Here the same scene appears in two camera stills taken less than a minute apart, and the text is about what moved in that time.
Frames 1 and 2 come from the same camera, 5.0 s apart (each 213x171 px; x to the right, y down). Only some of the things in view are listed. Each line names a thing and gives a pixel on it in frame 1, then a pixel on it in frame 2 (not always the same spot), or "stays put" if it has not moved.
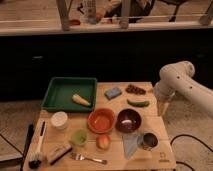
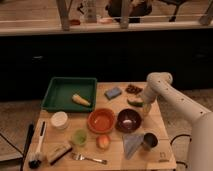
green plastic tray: (59, 96) stays put
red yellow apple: (103, 142) stays put
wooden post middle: (125, 13) stays put
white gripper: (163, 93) -> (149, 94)
